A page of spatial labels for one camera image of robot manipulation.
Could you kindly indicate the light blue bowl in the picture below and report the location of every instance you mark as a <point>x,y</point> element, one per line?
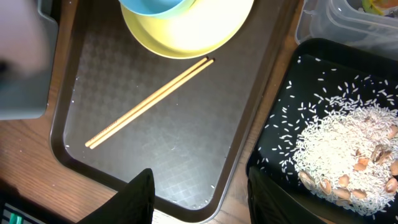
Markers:
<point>161,9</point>

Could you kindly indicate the grey plastic dishwasher rack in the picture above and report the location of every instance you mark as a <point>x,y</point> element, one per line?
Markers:
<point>29,32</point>

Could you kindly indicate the yellow round plate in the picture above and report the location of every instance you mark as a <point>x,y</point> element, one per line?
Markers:
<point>206,26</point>

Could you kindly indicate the clear plastic waste bin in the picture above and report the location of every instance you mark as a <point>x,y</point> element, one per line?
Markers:
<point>347,22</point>

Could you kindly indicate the dark brown serving tray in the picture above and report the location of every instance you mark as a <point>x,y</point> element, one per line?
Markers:
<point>193,138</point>

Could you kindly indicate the green orange snack wrapper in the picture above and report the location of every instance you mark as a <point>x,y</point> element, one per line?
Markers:
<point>380,7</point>

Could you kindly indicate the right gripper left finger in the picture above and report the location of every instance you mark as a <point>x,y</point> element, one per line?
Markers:
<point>133,204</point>

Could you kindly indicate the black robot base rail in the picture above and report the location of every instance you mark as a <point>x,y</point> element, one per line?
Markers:
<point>19,210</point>

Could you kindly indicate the black rectangular waste bin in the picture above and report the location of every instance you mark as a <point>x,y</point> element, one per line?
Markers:
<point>322,76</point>

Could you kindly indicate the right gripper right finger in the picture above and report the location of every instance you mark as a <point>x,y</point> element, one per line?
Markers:
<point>269,204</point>

